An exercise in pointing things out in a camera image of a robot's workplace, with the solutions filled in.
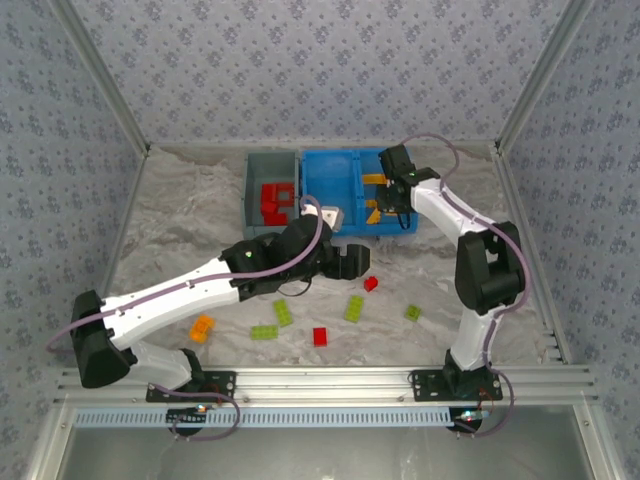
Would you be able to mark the red rectangular lego brick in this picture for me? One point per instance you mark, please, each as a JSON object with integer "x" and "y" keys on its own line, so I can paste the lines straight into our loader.
{"x": 320, "y": 337}
{"x": 269, "y": 197}

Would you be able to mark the long green lego brick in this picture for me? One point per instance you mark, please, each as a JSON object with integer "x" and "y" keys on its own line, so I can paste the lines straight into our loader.
{"x": 354, "y": 309}
{"x": 264, "y": 332}
{"x": 283, "y": 313}

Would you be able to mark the small green lego brick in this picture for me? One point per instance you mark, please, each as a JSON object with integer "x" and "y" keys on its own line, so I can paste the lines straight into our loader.
{"x": 413, "y": 312}

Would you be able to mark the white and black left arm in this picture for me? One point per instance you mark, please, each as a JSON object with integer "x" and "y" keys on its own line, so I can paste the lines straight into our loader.
{"x": 165, "y": 300}

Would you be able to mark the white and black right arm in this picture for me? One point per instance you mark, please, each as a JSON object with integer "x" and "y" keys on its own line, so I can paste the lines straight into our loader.
{"x": 450, "y": 210}

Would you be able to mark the blue two-compartment plastic bin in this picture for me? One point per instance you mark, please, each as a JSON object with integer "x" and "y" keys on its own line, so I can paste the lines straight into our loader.
{"x": 330, "y": 175}

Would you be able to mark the grey plastic bin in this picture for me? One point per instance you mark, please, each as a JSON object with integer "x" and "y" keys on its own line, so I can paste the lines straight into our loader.
{"x": 265, "y": 167}

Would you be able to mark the orange lego brick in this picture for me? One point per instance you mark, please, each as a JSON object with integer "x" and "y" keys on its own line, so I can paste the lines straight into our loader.
{"x": 201, "y": 330}

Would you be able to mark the small circuit board with light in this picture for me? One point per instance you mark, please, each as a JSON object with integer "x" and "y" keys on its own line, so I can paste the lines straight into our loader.
{"x": 470, "y": 416}
{"x": 190, "y": 415}

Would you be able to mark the grey metal panel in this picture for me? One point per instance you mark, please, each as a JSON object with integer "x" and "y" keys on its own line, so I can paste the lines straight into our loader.
{"x": 320, "y": 455}

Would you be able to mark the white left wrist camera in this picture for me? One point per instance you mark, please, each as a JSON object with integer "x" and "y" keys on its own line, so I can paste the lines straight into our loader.
{"x": 332, "y": 217}

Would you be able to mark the wide aluminium base rail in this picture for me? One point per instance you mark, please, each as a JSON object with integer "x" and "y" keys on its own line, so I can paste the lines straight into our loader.
{"x": 320, "y": 385}

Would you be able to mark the aluminium frame rail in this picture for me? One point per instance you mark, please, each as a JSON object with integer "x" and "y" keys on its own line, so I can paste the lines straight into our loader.
{"x": 127, "y": 220}
{"x": 200, "y": 145}
{"x": 545, "y": 300}

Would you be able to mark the aluminium frame post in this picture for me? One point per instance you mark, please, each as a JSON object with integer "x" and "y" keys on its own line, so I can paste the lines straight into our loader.
{"x": 544, "y": 75}
{"x": 105, "y": 75}

